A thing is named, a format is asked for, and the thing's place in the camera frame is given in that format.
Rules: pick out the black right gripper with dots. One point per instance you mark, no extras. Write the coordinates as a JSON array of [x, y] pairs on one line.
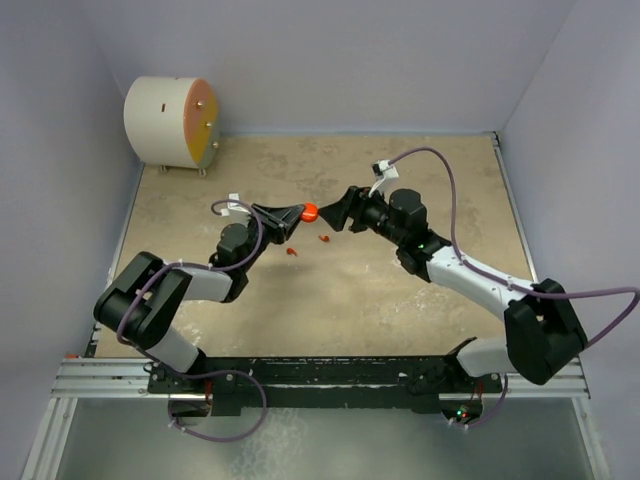
[[355, 201]]

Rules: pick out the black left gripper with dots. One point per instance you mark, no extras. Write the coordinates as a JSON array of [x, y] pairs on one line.
[[280, 221]]

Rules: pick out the orange earbud charging case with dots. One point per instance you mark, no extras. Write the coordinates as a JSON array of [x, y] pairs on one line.
[[310, 213]]

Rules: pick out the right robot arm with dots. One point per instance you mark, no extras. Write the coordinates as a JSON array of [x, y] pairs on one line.
[[542, 330]]

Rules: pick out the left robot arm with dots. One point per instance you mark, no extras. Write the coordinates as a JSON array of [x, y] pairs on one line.
[[140, 304]]

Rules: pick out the round tricolour drawer cabinet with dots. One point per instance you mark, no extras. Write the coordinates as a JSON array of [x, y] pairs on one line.
[[173, 122]]

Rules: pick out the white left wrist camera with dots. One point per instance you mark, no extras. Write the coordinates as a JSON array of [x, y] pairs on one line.
[[233, 209]]

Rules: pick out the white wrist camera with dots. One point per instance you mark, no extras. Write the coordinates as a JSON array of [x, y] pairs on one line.
[[385, 174], [233, 209]]

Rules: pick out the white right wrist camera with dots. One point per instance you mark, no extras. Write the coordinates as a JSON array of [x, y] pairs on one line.
[[385, 174]]

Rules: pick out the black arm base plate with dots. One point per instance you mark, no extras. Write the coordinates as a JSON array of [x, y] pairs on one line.
[[421, 384]]

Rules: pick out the aluminium rail frame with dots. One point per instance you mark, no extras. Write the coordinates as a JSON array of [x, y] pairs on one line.
[[542, 333]]

